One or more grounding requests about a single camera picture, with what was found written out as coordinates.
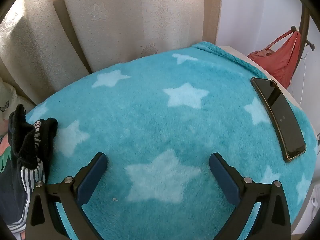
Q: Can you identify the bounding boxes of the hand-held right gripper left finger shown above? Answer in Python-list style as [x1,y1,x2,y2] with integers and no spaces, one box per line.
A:
[25,152,108,240]

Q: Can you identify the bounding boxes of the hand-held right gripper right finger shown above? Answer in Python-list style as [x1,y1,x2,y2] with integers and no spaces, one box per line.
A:
[209,152,292,240]

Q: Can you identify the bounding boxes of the black smartphone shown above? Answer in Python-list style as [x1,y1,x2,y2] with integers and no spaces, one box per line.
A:
[250,77,307,163]

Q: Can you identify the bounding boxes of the teal star print blanket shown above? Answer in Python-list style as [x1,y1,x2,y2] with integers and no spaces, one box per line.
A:
[25,41,318,240]

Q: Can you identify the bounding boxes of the teal cartoon print blanket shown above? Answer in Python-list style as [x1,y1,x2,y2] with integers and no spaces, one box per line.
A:
[0,135,13,175]

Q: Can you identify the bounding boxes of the white butterfly print pillow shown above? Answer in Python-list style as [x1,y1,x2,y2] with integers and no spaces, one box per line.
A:
[0,79,35,140]

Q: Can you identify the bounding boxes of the red fabric bag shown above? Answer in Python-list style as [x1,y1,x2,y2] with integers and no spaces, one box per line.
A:
[247,30,302,88]

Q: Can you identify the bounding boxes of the beige patterned curtain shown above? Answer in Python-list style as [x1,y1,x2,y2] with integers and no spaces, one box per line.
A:
[61,0,222,73]
[0,0,92,105]

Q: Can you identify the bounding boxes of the dark metal clothes rack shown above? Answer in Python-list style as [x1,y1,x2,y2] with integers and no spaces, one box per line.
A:
[291,2,316,63]

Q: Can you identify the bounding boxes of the white cable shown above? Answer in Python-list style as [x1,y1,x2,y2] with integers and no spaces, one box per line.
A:
[299,55,307,103]

